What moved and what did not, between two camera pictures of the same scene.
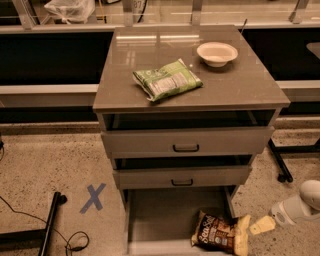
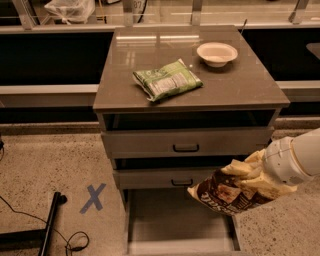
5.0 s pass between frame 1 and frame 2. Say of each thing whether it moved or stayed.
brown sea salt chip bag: moved
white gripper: moved
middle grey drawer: stayed
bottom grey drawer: stayed
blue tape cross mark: stayed
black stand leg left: stayed
